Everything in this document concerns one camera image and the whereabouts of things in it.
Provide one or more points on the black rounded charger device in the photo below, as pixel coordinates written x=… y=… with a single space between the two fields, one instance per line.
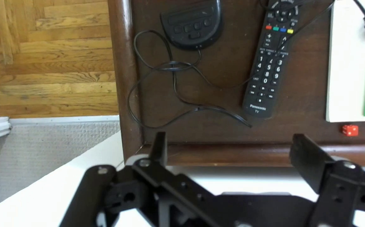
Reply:
x=194 y=26

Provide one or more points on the black remote with coloured buttons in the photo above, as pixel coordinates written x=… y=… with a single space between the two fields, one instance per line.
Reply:
x=280 y=24

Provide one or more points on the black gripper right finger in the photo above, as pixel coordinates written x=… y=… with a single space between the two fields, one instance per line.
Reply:
x=340 y=185

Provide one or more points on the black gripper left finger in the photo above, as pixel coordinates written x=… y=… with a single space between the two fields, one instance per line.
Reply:
x=163 y=198

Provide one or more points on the dark wooden side table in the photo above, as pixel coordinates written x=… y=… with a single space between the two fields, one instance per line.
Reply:
x=195 y=98

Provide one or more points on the white notepad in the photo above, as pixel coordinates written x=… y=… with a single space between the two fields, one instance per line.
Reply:
x=346 y=64

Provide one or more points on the small red block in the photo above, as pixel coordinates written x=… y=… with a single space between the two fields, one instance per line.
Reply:
x=350 y=130

